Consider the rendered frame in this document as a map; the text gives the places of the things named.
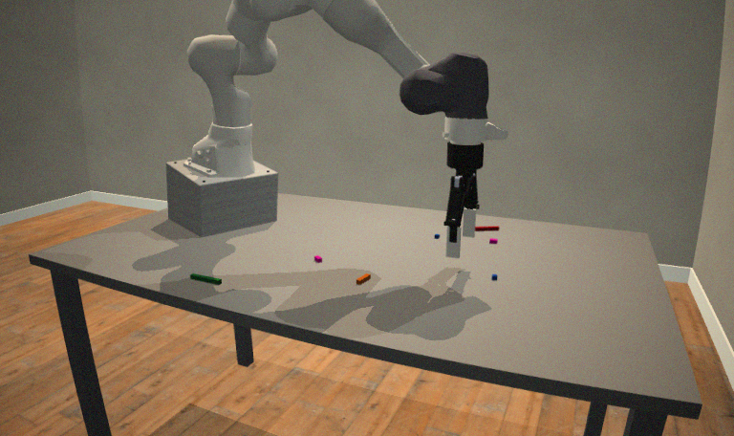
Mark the orange rod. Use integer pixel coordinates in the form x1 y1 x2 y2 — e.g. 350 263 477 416
356 273 371 285

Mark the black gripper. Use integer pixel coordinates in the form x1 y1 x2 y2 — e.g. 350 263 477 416
445 142 484 258

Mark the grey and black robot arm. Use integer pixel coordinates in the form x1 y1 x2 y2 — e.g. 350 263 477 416
183 0 508 178

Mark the green rod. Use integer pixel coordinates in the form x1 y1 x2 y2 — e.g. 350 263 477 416
190 273 222 285

